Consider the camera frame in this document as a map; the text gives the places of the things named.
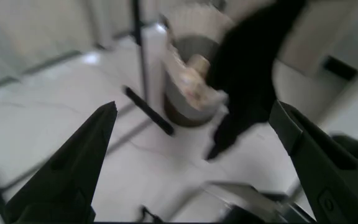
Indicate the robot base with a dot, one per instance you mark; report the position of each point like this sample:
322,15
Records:
247,199

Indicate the white laundry basket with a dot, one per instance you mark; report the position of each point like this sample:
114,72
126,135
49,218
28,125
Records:
194,18

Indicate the black sleeveless shirt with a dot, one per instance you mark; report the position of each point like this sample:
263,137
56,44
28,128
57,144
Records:
247,62

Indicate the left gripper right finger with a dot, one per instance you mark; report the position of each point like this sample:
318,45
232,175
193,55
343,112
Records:
331,174

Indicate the cream printed garment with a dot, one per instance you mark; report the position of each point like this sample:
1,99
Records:
194,84

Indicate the black clothes rack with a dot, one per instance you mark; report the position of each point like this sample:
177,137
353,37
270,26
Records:
149,112

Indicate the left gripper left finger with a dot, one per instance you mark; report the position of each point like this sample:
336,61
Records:
67,174

